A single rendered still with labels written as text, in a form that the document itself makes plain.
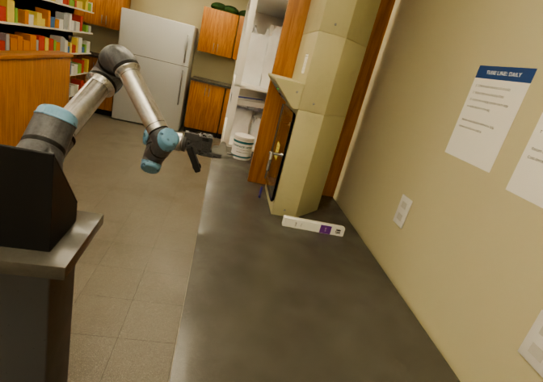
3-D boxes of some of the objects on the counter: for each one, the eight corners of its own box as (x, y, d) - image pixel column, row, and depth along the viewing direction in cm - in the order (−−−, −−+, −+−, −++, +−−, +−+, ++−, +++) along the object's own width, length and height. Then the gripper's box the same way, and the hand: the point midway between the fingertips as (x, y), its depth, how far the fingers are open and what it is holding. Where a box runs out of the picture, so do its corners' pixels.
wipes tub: (249, 156, 233) (254, 135, 228) (250, 161, 221) (255, 140, 216) (230, 153, 231) (234, 131, 226) (229, 158, 219) (234, 135, 214)
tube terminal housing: (309, 195, 188) (352, 48, 164) (324, 223, 158) (380, 47, 134) (264, 187, 184) (302, 34, 160) (271, 214, 153) (318, 30, 129)
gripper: (183, 133, 138) (236, 144, 141) (186, 128, 147) (236, 138, 150) (179, 153, 140) (232, 164, 144) (183, 148, 149) (232, 157, 153)
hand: (229, 157), depth 148 cm, fingers closed
